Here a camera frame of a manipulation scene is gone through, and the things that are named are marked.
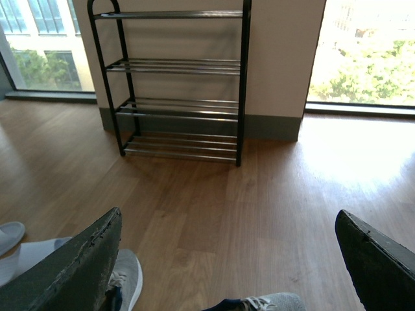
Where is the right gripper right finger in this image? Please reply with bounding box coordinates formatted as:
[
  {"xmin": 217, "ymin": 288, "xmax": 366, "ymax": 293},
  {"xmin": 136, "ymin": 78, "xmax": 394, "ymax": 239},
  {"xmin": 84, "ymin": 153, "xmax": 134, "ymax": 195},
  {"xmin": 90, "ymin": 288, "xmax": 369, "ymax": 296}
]
[{"xmin": 335, "ymin": 210, "xmax": 414, "ymax": 310}]

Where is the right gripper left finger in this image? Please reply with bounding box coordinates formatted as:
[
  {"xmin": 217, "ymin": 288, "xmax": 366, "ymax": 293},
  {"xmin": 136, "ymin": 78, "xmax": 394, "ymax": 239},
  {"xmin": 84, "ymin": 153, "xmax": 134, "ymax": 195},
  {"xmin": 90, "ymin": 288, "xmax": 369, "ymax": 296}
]
[{"xmin": 1, "ymin": 207, "xmax": 122, "ymax": 310}]

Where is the grey knit sneaker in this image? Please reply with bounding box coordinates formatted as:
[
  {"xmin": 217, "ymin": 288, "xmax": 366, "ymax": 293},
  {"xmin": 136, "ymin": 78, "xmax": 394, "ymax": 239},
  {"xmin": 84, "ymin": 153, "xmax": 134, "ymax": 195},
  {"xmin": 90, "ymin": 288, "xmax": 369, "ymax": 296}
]
[
  {"xmin": 104, "ymin": 249, "xmax": 143, "ymax": 311},
  {"xmin": 207, "ymin": 292, "xmax": 306, "ymax": 311}
]

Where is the black metal shoe rack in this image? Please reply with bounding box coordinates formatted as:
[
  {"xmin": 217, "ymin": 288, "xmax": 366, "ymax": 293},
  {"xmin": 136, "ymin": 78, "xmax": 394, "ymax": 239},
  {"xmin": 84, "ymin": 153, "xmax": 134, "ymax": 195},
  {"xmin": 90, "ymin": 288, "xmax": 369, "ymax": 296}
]
[{"xmin": 87, "ymin": 1, "xmax": 252, "ymax": 166}]

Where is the light blue slide slipper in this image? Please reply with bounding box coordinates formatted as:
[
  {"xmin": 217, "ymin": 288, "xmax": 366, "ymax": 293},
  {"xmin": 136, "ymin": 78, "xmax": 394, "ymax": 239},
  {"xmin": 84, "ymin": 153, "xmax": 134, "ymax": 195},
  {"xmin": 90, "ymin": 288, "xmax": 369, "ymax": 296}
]
[{"xmin": 0, "ymin": 222, "xmax": 25, "ymax": 255}]

